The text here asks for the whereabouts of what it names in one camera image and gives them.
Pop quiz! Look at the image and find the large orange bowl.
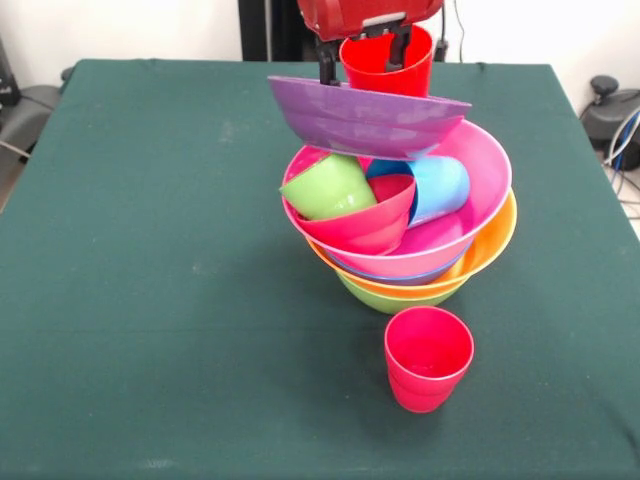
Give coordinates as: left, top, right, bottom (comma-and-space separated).
305, 192, 519, 300

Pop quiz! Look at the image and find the purple bowl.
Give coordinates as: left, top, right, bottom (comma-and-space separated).
267, 75, 473, 161

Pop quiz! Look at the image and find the green cup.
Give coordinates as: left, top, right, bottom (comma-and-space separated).
278, 153, 379, 221

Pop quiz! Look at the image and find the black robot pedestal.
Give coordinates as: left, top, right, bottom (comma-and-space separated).
238, 0, 321, 64

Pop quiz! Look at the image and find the large magenta bowl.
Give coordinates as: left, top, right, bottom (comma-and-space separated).
281, 119, 514, 271

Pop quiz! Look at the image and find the black hanging cable with plug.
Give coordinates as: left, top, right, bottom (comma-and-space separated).
432, 0, 466, 64

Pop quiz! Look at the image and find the green bowl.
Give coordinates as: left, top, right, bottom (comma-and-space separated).
335, 273, 459, 315

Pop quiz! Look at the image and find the blue bowl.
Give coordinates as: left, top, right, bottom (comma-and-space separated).
329, 244, 471, 287

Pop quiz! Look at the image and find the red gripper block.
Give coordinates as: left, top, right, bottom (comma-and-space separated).
297, 0, 446, 86

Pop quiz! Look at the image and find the blue cup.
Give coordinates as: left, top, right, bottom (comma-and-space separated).
366, 156, 471, 230

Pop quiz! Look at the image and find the crimson pink cup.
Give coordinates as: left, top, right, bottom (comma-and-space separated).
384, 305, 475, 414

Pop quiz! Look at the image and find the dark green tablecloth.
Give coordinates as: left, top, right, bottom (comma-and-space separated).
0, 58, 640, 480

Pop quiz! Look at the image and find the red cup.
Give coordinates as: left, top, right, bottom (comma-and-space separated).
339, 24, 434, 99

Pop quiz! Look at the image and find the small crimson pink bowl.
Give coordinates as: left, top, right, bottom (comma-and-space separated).
294, 173, 417, 256

